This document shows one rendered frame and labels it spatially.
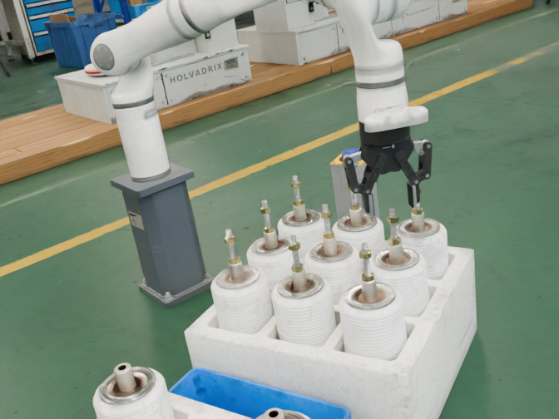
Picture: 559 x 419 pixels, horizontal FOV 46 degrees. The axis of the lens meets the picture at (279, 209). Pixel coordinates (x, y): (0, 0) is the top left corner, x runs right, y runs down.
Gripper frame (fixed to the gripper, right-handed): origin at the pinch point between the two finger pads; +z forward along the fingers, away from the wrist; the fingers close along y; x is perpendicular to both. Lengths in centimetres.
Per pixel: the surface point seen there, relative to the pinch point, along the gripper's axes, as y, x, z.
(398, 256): -0.1, 1.1, 9.1
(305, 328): 17.3, 6.7, 15.0
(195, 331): 34.6, -3.1, 17.3
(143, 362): 48, -24, 35
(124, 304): 54, -51, 35
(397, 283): 1.5, 4.4, 12.0
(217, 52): 12, -238, 9
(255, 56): -12, -298, 24
